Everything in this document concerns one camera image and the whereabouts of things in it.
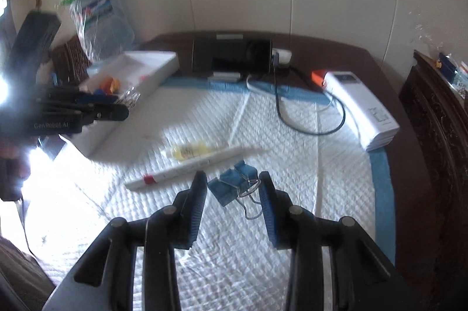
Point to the dark carved wooden box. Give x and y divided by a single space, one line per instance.
69 58

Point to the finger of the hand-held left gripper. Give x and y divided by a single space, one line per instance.
98 99
109 112

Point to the orange plug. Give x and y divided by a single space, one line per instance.
319 77

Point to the white marker with red band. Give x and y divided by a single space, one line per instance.
182 168

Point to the black rectangular device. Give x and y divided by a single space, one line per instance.
226 55

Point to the clear plastic bag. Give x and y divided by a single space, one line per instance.
98 25

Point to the silver paper clips cluster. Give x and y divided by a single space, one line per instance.
131 97

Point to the small clear yellow bottle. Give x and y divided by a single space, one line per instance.
186 151

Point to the dark carved wooden cabinet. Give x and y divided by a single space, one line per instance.
435 121

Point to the blue binder clip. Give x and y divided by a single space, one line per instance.
239 168
223 192

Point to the person's left hand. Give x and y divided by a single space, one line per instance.
14 164

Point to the white quilted mat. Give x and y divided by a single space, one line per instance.
310 168

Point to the white power bank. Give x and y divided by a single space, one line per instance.
365 106

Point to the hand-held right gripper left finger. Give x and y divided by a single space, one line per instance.
195 208

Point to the white wall charger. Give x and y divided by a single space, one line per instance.
283 57

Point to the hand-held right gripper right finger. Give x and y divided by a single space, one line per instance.
270 208

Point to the white storage tray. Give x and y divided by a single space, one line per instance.
153 75

